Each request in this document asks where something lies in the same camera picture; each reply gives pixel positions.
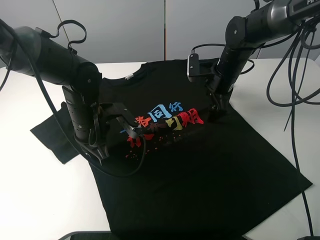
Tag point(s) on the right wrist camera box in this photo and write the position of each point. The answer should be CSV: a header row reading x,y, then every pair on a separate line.
x,y
193,67

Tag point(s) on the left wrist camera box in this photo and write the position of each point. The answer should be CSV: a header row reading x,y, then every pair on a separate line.
x,y
133,132

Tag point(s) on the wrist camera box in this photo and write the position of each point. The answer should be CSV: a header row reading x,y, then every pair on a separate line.
x,y
133,132
193,67

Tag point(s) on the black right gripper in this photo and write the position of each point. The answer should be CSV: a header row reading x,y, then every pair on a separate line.
x,y
219,103

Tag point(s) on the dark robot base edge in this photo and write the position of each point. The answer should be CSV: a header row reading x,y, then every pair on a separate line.
x,y
87,235

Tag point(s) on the black printed t-shirt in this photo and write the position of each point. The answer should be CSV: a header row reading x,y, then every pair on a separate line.
x,y
189,174

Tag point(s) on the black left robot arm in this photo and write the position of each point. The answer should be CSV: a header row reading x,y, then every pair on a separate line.
x,y
33,52

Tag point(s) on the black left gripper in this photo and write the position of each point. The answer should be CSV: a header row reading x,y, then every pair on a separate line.
x,y
93,122

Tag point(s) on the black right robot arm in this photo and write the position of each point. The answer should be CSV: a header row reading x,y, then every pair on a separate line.
x,y
244,35

